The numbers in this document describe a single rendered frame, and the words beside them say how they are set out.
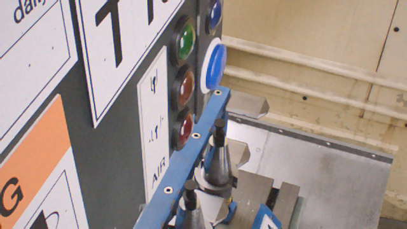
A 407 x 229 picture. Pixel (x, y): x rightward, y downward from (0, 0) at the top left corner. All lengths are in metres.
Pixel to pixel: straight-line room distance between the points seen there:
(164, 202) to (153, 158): 0.48
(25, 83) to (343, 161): 1.25
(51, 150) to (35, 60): 0.04
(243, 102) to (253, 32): 0.33
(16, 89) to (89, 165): 0.07
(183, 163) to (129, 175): 0.55
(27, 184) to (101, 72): 0.05
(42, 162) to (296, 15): 1.02
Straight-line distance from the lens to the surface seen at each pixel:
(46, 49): 0.17
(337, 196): 1.35
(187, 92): 0.30
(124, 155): 0.25
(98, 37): 0.19
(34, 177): 0.18
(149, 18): 0.24
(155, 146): 0.29
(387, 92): 1.25
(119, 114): 0.23
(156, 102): 0.27
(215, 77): 0.34
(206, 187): 0.79
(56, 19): 0.17
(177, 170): 0.81
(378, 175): 1.38
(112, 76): 0.21
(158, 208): 0.76
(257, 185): 1.21
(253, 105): 0.92
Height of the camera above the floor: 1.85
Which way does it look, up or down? 44 degrees down
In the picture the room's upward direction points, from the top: 2 degrees clockwise
